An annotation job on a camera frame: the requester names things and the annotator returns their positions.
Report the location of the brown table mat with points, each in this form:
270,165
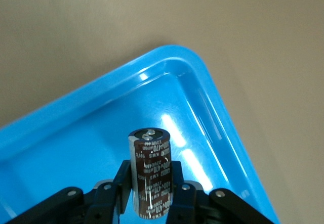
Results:
76,32

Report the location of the dark brown cylindrical capacitor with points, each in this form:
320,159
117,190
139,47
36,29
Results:
152,173

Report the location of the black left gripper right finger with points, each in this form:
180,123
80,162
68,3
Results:
189,206

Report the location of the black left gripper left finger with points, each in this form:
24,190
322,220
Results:
106,203

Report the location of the blue plastic tray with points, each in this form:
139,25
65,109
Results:
76,145

